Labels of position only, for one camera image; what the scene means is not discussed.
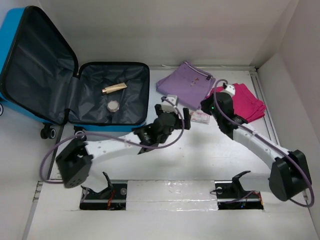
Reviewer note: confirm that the round cream jar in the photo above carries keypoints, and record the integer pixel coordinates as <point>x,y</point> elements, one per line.
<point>113,106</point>

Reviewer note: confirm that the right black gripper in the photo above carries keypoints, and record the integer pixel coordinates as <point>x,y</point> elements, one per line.
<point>205,104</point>

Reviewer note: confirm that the aluminium frame rail right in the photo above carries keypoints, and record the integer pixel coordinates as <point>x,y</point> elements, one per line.
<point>267,119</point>

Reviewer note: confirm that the pink cloth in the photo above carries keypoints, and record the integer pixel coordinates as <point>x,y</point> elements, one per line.
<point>246,105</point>

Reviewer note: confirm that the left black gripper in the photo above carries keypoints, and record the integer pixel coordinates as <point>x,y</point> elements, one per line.
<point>178,122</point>

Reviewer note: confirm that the gold cosmetic tube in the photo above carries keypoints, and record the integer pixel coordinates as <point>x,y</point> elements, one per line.
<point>114,88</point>

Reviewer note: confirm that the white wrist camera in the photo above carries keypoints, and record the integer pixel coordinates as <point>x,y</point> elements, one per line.
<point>169,103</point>
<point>229,89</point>

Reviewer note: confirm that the purple shirt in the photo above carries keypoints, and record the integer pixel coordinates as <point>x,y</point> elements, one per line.
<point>190,84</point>

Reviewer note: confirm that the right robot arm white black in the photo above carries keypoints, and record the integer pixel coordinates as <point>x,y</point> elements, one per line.
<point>289,173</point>

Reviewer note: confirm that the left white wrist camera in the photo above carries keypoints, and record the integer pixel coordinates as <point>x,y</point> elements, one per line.
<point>169,103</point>

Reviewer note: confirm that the blue kids suitcase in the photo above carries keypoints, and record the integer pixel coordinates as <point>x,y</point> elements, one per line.
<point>40,77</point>

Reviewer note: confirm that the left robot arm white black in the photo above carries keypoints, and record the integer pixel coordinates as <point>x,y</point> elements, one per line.
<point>75,161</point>

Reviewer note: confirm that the clear plastic packet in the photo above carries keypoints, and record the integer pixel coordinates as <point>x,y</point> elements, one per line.
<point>199,117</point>

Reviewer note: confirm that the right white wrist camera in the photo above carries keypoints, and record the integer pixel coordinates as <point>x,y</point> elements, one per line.
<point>229,89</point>

